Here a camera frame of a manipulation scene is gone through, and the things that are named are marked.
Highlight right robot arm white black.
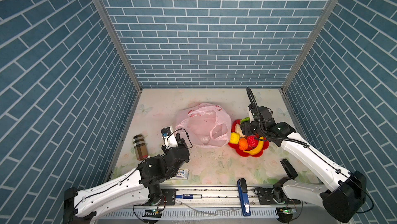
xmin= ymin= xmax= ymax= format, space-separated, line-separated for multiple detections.
xmin=243 ymin=104 xmax=368 ymax=223

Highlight beige pear fruit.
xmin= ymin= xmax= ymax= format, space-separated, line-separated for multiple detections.
xmin=235 ymin=124 xmax=245 ymax=138

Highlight blue black stapler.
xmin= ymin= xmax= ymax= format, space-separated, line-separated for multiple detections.
xmin=237 ymin=178 xmax=251 ymax=217

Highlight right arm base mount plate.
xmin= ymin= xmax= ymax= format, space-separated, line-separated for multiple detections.
xmin=253 ymin=187 xmax=301 ymax=206

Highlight red flower-shaped plate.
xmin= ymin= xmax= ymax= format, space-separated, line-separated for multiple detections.
xmin=228 ymin=117 xmax=270 ymax=157

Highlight green circuit board right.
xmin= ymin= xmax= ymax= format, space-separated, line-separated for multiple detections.
xmin=276 ymin=207 xmax=296 ymax=218

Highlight plaid brown cylinder case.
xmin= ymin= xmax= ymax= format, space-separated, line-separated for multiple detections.
xmin=133 ymin=134 xmax=148 ymax=161

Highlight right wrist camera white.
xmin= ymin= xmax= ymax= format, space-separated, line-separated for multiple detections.
xmin=248 ymin=110 xmax=255 ymax=123

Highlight orange fruit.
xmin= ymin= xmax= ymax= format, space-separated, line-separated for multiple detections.
xmin=238 ymin=138 xmax=249 ymax=151

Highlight pink plastic fruit bag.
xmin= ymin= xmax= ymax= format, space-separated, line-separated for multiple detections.
xmin=176 ymin=103 xmax=232 ymax=148

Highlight black remote-like object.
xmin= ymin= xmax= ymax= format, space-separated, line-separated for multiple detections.
xmin=280 ymin=158 xmax=298 ymax=180

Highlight yellow banana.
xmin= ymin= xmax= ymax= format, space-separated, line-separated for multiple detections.
xmin=244 ymin=138 xmax=264 ymax=155

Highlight aluminium front rail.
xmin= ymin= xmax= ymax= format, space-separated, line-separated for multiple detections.
xmin=92 ymin=184 xmax=345 ymax=210

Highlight green fruit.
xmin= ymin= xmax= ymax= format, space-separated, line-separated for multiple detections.
xmin=240 ymin=117 xmax=250 ymax=123

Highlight green circuit board left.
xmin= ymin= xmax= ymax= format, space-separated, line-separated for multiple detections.
xmin=142 ymin=209 xmax=163 ymax=219

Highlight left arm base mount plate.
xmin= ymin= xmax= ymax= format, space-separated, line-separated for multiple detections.
xmin=160 ymin=188 xmax=177 ymax=206

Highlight green circuit board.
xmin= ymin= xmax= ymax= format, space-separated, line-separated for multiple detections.
xmin=276 ymin=207 xmax=296 ymax=218
xmin=142 ymin=209 xmax=163 ymax=219

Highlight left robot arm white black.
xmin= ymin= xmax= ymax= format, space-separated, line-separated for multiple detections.
xmin=63 ymin=132 xmax=193 ymax=224

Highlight blue marker pen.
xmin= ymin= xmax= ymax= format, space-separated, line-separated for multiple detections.
xmin=175 ymin=194 xmax=202 ymax=200

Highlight toothpaste box white blue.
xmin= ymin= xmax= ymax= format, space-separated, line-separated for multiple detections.
xmin=173 ymin=169 xmax=189 ymax=180

